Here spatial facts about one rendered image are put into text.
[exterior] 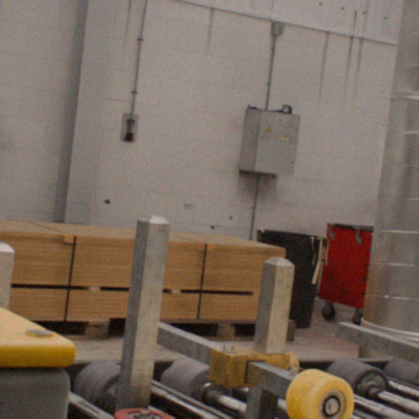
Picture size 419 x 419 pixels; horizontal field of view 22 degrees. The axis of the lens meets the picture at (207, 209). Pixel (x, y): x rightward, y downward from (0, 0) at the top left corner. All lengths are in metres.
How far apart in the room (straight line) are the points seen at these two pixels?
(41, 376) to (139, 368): 1.32
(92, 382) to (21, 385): 1.77
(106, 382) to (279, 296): 0.44
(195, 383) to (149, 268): 0.60
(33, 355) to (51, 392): 0.01
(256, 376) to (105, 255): 5.34
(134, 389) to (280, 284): 0.28
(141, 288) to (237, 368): 0.21
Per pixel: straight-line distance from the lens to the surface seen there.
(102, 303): 6.99
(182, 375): 2.13
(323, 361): 2.45
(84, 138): 8.02
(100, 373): 2.01
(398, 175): 4.70
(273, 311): 1.67
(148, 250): 1.53
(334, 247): 9.08
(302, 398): 1.51
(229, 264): 7.45
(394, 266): 4.68
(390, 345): 2.07
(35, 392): 0.24
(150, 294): 1.55
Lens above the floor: 1.27
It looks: 3 degrees down
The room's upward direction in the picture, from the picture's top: 7 degrees clockwise
